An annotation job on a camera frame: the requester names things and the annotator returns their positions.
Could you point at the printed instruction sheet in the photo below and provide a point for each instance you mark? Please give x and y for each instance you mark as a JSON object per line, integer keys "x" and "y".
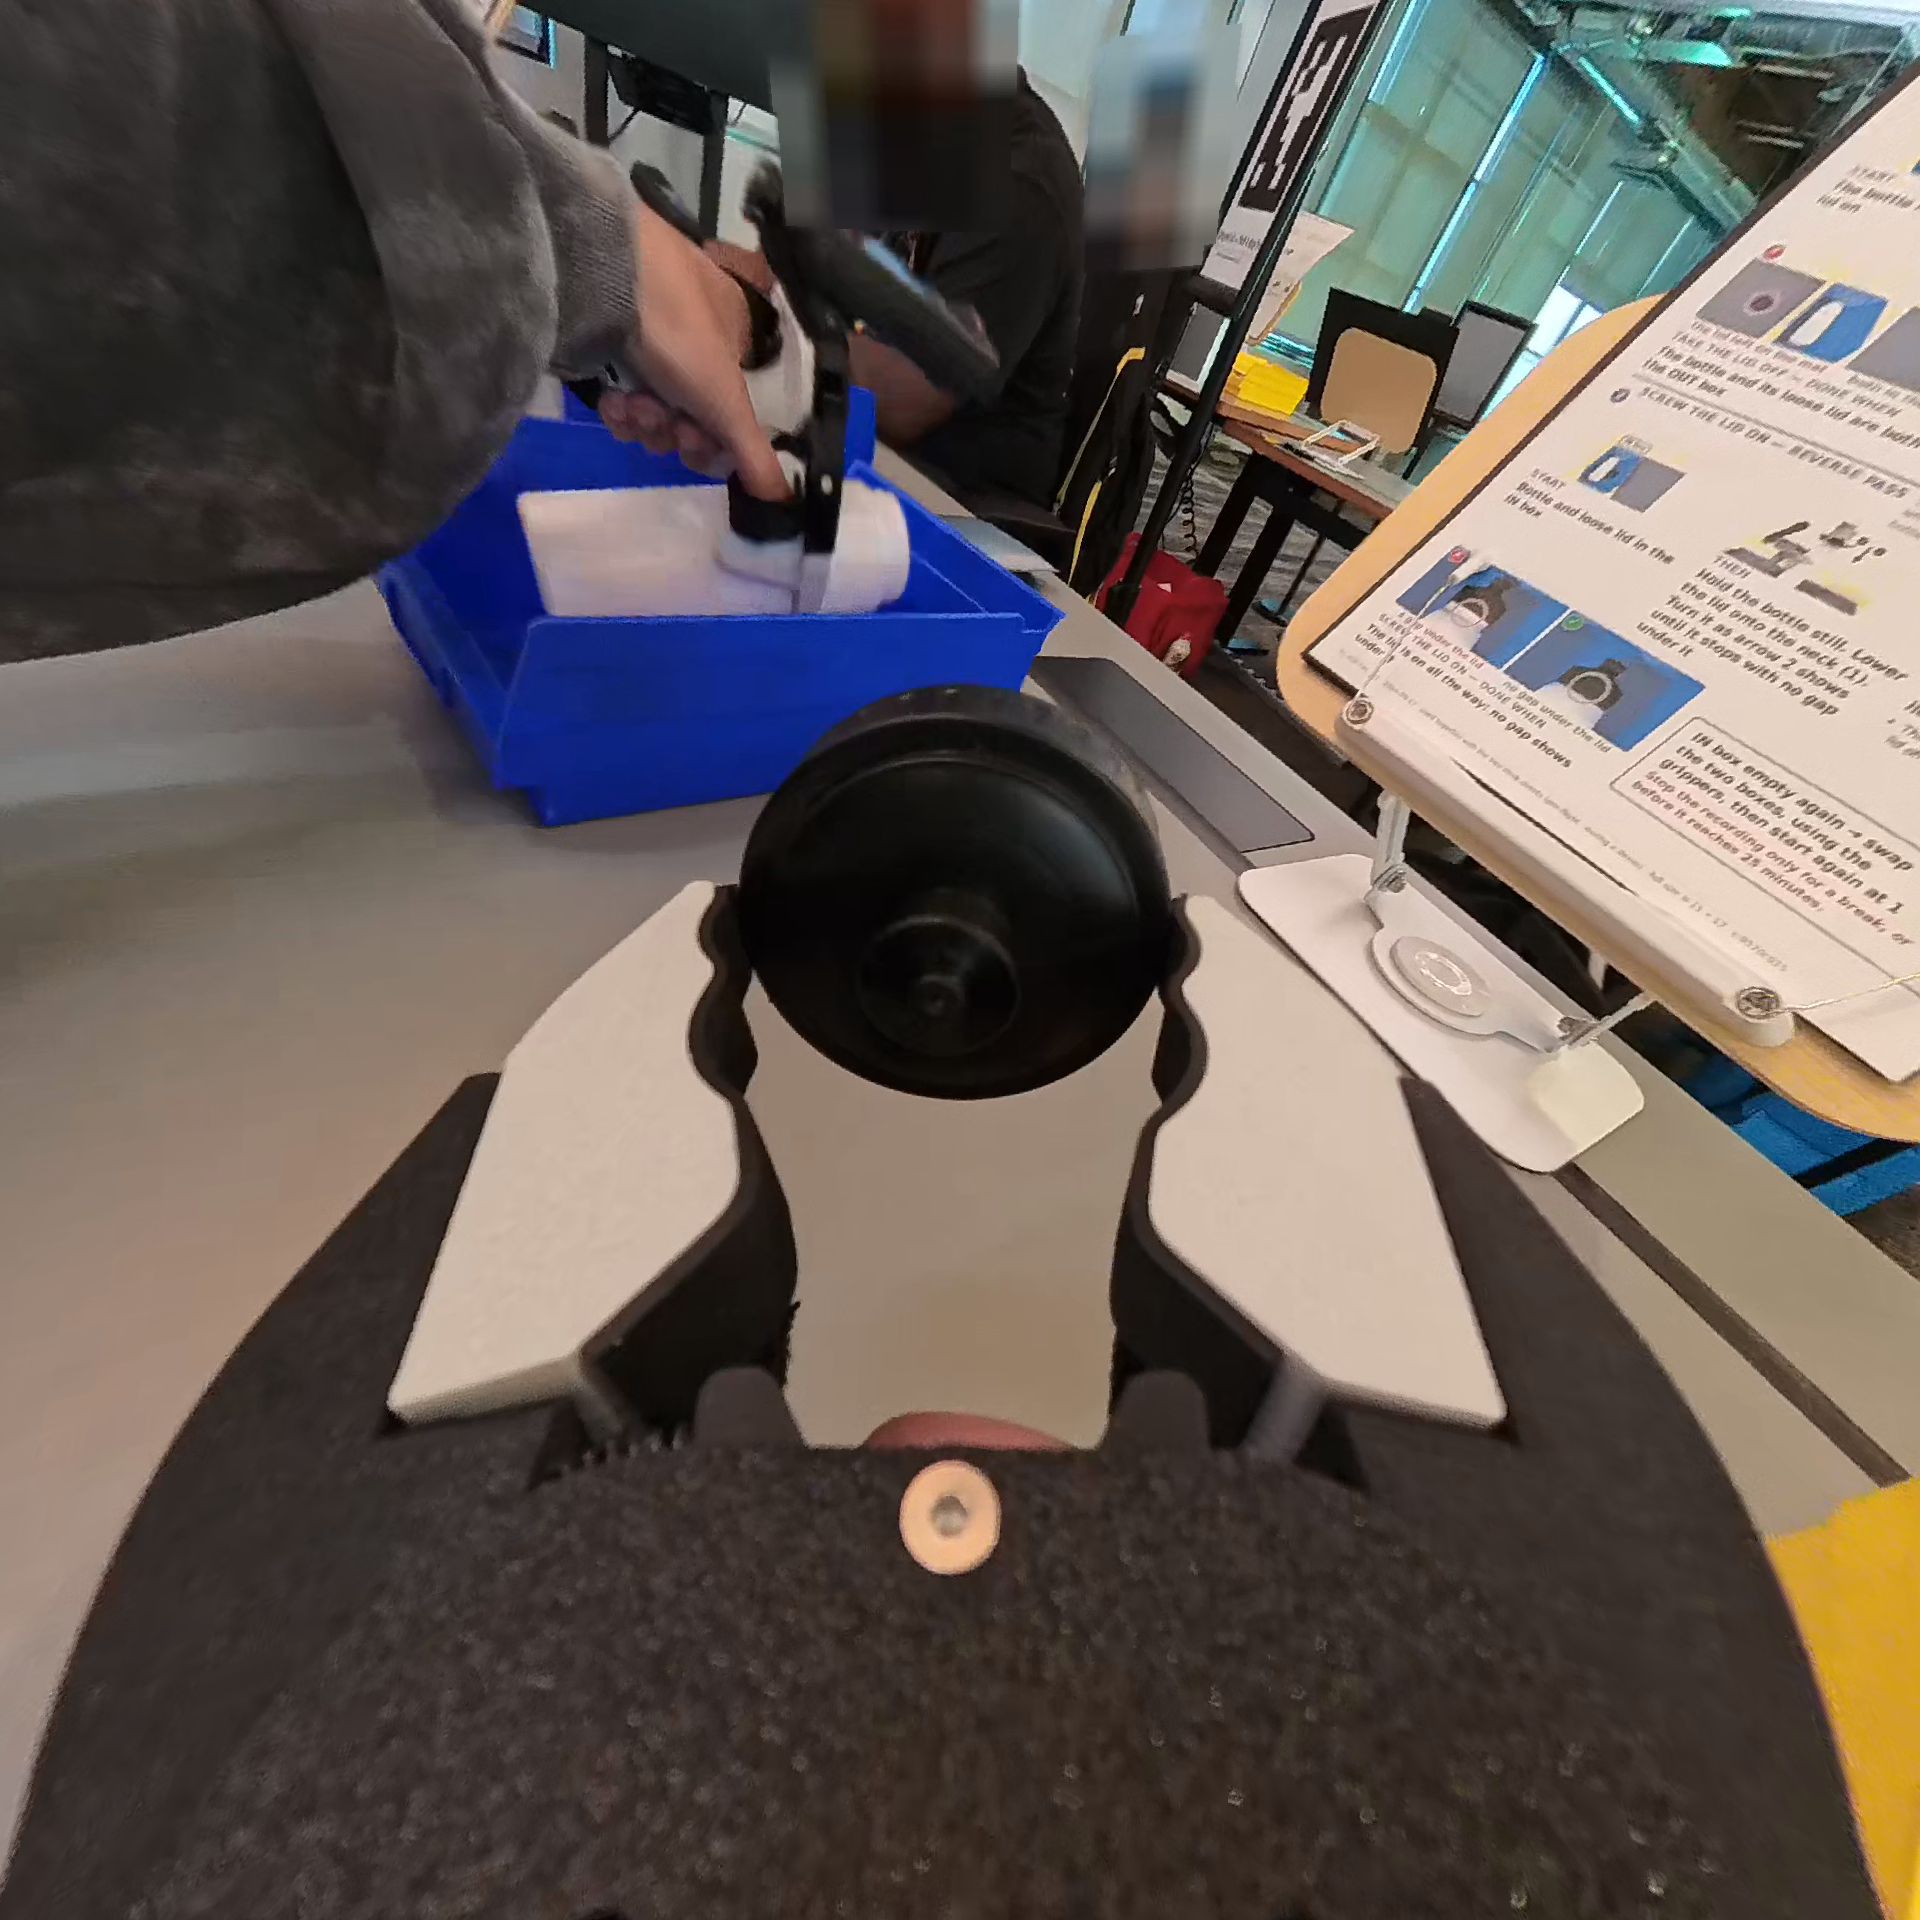
{"x": 1725, "y": 599}

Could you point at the black backpack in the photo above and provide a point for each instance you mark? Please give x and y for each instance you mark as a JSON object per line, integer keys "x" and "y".
{"x": 1118, "y": 450}

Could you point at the small yellow bin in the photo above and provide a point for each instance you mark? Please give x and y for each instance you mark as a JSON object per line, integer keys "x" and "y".
{"x": 1268, "y": 383}

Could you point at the black white marker sign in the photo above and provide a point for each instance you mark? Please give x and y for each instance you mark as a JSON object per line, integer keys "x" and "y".
{"x": 1304, "y": 105}

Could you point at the blue plastic bin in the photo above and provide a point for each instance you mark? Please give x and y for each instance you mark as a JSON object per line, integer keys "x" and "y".
{"x": 676, "y": 705}

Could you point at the person's left forearm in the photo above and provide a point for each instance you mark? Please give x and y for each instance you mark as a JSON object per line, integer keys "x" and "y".
{"x": 225, "y": 299}

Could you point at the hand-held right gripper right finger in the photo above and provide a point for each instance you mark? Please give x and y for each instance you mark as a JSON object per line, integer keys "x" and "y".
{"x": 1304, "y": 1199}

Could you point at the red bag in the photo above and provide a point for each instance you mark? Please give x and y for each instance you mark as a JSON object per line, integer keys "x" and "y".
{"x": 1169, "y": 599}

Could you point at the yellow plastic bin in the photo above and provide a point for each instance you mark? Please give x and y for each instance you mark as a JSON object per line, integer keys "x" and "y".
{"x": 1860, "y": 1651}

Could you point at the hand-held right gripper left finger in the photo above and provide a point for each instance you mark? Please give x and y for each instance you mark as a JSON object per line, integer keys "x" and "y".
{"x": 585, "y": 1185}

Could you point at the small document stand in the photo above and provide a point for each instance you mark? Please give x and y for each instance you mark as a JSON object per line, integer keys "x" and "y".
{"x": 1304, "y": 270}

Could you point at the blue plastic crate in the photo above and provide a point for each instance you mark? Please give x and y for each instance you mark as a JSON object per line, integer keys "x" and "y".
{"x": 1800, "y": 1148}

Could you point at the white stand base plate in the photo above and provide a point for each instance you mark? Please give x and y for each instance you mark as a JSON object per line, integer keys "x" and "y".
{"x": 1304, "y": 915}

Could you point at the person's left hand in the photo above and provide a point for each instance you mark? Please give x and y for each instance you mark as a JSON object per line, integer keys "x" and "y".
{"x": 676, "y": 345}

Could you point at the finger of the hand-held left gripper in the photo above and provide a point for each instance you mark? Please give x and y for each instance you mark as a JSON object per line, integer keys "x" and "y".
{"x": 765, "y": 569}
{"x": 824, "y": 578}

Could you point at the black bottle lid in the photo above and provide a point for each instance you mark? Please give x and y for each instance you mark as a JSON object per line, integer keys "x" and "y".
{"x": 901, "y": 840}

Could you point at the white plastic bottle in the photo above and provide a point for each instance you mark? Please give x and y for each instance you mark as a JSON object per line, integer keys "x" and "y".
{"x": 630, "y": 548}

